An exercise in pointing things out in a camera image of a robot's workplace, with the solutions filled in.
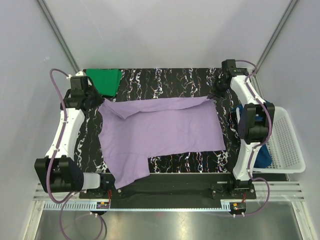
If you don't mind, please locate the folded green t shirt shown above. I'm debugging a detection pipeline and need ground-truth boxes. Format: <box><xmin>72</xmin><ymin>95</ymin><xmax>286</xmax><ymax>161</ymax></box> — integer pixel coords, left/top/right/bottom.
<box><xmin>86</xmin><ymin>68</ymin><xmax>122</xmax><ymax>97</ymax></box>

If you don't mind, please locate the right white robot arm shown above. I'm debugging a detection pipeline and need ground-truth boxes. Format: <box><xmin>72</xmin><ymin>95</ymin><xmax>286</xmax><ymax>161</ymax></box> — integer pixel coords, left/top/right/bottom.
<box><xmin>209</xmin><ymin>59</ymin><xmax>275</xmax><ymax>199</ymax></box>

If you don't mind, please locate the white plastic basket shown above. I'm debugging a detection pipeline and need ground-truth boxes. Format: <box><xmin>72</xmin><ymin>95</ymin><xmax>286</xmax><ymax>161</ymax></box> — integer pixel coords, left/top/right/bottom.
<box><xmin>250</xmin><ymin>106</ymin><xmax>306</xmax><ymax>174</ymax></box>

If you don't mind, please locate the dark blue t shirt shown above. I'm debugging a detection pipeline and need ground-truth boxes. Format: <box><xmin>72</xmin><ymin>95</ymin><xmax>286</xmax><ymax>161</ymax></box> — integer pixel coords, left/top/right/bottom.
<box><xmin>231</xmin><ymin>104</ymin><xmax>272</xmax><ymax>169</ymax></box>

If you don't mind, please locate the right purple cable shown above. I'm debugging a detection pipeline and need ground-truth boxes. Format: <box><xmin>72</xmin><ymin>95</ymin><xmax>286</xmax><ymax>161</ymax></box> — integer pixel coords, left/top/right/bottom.
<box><xmin>231</xmin><ymin>59</ymin><xmax>273</xmax><ymax>218</ymax></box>

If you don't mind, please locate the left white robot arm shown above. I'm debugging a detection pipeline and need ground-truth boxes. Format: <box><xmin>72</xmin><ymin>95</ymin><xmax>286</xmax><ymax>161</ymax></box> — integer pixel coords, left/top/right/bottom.
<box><xmin>34</xmin><ymin>71</ymin><xmax>108</xmax><ymax>198</ymax></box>

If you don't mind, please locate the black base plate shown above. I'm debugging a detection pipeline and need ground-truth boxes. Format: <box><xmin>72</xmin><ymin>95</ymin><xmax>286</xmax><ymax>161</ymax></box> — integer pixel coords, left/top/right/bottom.
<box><xmin>80</xmin><ymin>173</ymin><xmax>257</xmax><ymax>211</ymax></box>

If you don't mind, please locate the purple t shirt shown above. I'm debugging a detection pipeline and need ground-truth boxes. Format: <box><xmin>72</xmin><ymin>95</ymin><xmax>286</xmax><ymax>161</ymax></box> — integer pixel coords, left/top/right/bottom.
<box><xmin>98</xmin><ymin>96</ymin><xmax>226</xmax><ymax>189</ymax></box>

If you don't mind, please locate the aluminium rail frame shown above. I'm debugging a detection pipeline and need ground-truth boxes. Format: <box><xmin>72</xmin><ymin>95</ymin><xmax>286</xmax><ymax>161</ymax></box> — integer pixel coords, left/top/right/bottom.
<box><xmin>24</xmin><ymin>173</ymin><xmax>320</xmax><ymax>240</ymax></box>

